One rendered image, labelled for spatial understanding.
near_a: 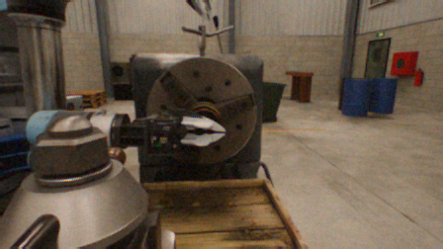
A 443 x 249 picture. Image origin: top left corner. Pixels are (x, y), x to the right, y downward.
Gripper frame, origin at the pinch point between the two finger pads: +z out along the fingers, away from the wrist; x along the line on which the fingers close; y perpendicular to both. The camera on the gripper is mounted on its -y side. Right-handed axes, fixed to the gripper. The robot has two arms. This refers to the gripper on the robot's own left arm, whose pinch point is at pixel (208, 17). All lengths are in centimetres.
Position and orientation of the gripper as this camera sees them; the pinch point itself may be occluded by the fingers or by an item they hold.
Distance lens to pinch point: 92.1
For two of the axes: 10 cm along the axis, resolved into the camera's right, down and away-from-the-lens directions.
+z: 4.2, 8.8, 2.4
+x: 9.1, -4.2, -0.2
